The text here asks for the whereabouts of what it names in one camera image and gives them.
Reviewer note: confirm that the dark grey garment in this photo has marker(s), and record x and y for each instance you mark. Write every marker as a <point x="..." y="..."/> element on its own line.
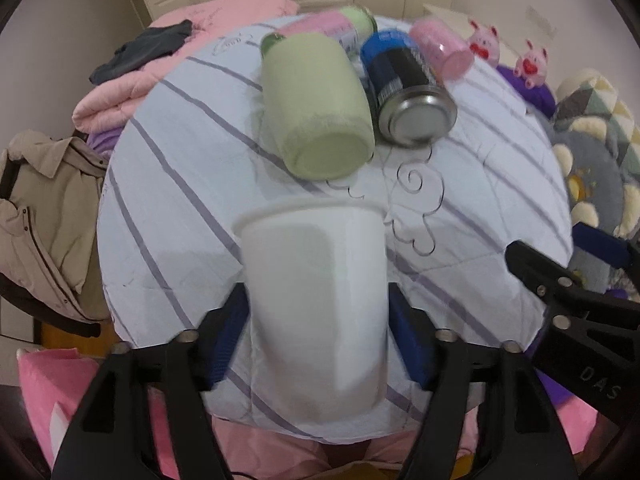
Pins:
<point x="153" y="43"/>

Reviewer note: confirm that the green fuzzy cylinder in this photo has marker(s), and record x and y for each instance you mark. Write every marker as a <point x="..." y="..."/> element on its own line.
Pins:
<point x="315" y="106"/>

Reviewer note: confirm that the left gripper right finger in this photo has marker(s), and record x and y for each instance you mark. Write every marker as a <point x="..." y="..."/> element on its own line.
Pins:
<point x="520" y="436"/>

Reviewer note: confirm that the geometric patterned pillow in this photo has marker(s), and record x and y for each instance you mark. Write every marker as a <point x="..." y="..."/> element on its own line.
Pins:
<point x="589" y="103"/>

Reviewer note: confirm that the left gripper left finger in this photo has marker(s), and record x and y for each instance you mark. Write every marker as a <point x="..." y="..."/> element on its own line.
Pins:
<point x="111" y="435"/>

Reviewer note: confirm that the pink plastic cup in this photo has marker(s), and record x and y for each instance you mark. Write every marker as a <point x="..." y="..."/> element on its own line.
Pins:
<point x="448" y="54"/>

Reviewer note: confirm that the pink green towel canister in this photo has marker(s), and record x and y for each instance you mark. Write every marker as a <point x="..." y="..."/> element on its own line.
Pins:
<point x="350" y="26"/>

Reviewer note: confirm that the white paper cup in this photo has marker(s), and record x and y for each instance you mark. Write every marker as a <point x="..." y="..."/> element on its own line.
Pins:
<point x="316" y="276"/>

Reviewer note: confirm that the grey paw plush pillow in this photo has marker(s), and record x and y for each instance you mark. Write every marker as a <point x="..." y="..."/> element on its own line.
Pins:
<point x="600" y="168"/>

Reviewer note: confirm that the blue black metal can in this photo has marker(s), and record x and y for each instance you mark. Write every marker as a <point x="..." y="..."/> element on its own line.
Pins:
<point x="412" y="107"/>

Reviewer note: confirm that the pink bedsheet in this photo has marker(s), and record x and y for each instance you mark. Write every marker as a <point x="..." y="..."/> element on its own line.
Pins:
<point x="53" y="383"/>

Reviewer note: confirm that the purple blanket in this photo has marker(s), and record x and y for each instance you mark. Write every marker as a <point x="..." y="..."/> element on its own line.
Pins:
<point x="541" y="97"/>

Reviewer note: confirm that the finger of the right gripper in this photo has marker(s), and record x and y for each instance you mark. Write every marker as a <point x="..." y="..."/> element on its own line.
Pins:
<point x="537" y="272"/>
<point x="605" y="247"/>

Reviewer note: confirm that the beige jacket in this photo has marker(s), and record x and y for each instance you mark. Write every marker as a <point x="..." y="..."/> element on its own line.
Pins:
<point x="50" y="196"/>

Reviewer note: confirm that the pink folded quilt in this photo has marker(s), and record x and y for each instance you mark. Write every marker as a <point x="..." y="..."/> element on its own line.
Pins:
<point x="112" y="104"/>

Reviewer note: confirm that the left pink pig plush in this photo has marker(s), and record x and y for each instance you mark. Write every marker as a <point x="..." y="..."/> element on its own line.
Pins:
<point x="485" y="42"/>

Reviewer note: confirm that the pink pig plush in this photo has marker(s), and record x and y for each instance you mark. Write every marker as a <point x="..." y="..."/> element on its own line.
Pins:
<point x="532" y="66"/>
<point x="485" y="42"/>

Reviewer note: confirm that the right pink pig plush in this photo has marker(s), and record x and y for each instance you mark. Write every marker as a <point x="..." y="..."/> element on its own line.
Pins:
<point x="532" y="66"/>

